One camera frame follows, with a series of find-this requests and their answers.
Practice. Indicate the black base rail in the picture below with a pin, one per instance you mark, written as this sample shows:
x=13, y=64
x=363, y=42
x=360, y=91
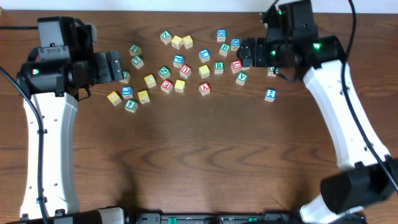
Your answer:
x=217, y=218

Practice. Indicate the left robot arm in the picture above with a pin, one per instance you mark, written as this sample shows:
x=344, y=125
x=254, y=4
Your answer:
x=51, y=79

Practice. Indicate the yellow block lower left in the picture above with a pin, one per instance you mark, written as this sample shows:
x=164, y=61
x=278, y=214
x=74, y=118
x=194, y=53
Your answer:
x=143, y=96

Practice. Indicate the green V block right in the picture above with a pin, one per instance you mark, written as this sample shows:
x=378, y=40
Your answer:
x=241, y=78

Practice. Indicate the blue d block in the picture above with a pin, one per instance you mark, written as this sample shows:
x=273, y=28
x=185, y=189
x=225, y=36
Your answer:
x=235, y=44
x=221, y=35

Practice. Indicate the green J block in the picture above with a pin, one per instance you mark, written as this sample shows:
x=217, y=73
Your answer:
x=271, y=72

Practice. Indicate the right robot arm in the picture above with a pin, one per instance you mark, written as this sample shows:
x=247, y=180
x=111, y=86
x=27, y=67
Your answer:
x=368, y=173

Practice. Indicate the yellow block far left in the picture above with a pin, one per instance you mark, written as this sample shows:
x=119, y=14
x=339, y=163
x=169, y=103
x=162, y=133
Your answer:
x=114, y=98

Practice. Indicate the red U block left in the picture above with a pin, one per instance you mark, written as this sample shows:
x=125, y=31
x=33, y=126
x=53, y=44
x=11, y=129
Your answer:
x=185, y=71

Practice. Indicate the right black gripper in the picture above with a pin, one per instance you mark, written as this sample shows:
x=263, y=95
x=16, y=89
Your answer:
x=253, y=53

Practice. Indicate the green V block left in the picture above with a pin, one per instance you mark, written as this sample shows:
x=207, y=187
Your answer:
x=126, y=77

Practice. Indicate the yellow O block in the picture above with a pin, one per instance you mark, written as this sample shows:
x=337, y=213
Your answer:
x=180, y=86

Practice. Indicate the red A block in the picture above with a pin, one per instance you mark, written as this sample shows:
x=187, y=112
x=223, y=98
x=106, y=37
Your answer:
x=204, y=88

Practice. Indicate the green B block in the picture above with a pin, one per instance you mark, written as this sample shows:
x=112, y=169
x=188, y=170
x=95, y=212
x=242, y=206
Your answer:
x=224, y=49

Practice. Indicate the red E block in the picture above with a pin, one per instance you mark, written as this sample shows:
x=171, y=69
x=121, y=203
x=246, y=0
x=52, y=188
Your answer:
x=166, y=86

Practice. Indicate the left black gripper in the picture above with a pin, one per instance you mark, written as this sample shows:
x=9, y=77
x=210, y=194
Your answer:
x=103, y=67

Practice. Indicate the green v block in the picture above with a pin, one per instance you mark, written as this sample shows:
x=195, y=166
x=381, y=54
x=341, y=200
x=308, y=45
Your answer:
x=126, y=77
x=241, y=78

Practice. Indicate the red U block right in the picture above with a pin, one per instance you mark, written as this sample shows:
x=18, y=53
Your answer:
x=236, y=66

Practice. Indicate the blue P block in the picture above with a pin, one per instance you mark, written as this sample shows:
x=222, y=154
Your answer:
x=178, y=61

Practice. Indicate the yellow block top right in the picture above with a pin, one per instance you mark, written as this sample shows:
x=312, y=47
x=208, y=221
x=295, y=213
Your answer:
x=187, y=41

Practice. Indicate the blue D block lower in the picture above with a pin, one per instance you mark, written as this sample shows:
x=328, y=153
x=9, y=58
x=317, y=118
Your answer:
x=235, y=44

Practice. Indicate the green Z block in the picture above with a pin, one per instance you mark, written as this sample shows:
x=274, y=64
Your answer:
x=166, y=37

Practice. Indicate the green 4 block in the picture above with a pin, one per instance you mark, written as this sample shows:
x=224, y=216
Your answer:
x=131, y=106

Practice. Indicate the blue 2 block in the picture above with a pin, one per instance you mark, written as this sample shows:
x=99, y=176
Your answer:
x=270, y=95

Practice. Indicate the yellow C block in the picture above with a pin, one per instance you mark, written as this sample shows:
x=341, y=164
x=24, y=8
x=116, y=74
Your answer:
x=150, y=81

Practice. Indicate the yellow block top left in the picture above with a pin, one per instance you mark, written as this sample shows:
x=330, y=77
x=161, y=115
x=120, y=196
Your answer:
x=177, y=42

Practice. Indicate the green N block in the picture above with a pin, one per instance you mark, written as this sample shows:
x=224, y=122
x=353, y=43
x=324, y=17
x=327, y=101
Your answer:
x=164, y=72

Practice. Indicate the red u block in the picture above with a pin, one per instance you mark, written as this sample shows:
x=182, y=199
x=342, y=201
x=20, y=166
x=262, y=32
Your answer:
x=185, y=71
x=236, y=66

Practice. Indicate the yellow S block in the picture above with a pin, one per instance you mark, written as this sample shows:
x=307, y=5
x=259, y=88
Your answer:
x=204, y=71

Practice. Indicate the blue D block upper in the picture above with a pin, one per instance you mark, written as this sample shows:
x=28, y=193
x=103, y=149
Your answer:
x=221, y=35

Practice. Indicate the green R block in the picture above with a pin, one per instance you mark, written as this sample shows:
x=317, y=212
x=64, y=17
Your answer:
x=218, y=67

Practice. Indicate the green 7 block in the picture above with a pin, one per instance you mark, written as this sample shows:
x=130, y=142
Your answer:
x=137, y=62

